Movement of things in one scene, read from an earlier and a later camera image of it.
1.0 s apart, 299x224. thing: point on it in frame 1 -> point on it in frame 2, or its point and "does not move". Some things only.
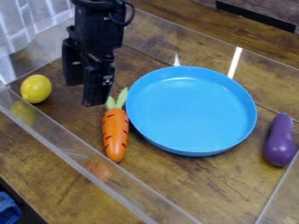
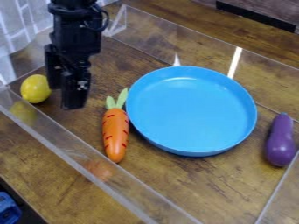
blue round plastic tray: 190,110 does not move
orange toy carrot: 116,129 does not move
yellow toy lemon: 36,88 does not move
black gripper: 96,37 -> 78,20
